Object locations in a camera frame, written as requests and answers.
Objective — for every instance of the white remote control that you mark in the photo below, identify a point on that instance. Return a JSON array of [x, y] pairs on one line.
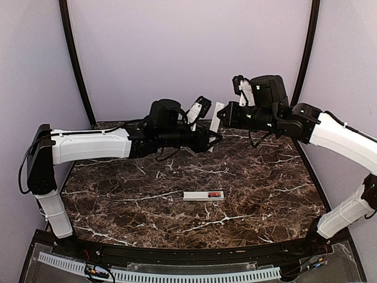
[[201, 196]]

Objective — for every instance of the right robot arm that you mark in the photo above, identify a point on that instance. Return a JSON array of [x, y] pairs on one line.
[[263, 106]]

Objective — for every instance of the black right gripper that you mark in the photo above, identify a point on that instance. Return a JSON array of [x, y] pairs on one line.
[[230, 121]]

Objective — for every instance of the black frame post right rear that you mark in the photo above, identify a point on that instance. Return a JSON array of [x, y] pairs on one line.
[[307, 51]]

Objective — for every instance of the white battery cover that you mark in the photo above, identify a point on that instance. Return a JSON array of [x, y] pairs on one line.
[[215, 122]]

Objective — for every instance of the black frame post left rear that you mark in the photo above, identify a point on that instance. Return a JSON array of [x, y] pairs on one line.
[[75, 64]]

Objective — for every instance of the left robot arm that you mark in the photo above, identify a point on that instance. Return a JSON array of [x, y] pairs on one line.
[[166, 126]]

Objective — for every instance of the black front frame rail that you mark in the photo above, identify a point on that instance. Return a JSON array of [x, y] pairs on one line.
[[287, 253]]

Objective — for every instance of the black frame post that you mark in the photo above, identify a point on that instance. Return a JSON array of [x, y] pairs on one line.
[[307, 51], [75, 64]]

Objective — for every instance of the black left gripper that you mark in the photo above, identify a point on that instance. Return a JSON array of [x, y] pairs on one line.
[[200, 143]]

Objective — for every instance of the white slotted cable duct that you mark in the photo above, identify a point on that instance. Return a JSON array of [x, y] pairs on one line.
[[137, 272]]

